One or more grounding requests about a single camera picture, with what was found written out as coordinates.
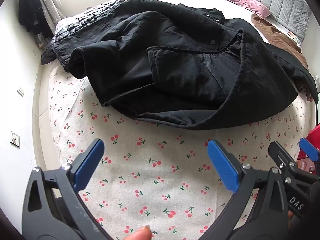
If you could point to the person's left hand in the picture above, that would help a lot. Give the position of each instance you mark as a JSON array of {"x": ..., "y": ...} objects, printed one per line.
[{"x": 140, "y": 233}]

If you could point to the white wall socket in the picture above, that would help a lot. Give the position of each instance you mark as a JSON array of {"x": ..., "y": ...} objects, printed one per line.
[{"x": 21, "y": 91}]

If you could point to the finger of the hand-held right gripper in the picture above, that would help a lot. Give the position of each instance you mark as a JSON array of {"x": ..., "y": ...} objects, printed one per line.
[
  {"x": 310, "y": 148},
  {"x": 277, "y": 152}
]

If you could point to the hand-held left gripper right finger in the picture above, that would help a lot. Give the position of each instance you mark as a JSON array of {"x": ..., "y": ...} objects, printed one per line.
[{"x": 222, "y": 165}]

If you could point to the wall switch with round knob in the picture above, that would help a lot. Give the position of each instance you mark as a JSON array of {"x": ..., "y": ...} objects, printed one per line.
[{"x": 15, "y": 139}]

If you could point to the patterned lace curtain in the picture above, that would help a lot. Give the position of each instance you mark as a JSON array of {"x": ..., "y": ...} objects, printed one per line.
[{"x": 47, "y": 0}]

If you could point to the red stool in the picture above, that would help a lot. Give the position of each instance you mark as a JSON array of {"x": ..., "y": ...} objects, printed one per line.
[{"x": 313, "y": 135}]

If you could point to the grey padded headboard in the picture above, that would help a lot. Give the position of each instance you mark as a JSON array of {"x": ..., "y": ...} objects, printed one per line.
[{"x": 280, "y": 0}]

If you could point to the cherry print blanket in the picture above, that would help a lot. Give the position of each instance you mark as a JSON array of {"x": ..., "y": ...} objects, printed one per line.
[{"x": 150, "y": 160}]

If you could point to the small colourful packet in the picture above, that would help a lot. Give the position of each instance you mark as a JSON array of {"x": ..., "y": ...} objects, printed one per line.
[{"x": 293, "y": 35}]

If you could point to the black quilted jacket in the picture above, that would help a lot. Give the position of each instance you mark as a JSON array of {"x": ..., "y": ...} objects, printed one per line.
[{"x": 75, "y": 27}]

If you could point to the dark hanging clothes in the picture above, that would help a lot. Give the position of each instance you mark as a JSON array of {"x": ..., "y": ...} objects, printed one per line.
[{"x": 30, "y": 7}]

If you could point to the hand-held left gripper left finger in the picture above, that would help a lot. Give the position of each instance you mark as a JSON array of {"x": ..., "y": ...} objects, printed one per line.
[{"x": 90, "y": 165}]

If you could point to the long pink velvet pillow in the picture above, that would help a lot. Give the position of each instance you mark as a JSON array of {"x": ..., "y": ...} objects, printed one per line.
[{"x": 240, "y": 2}]

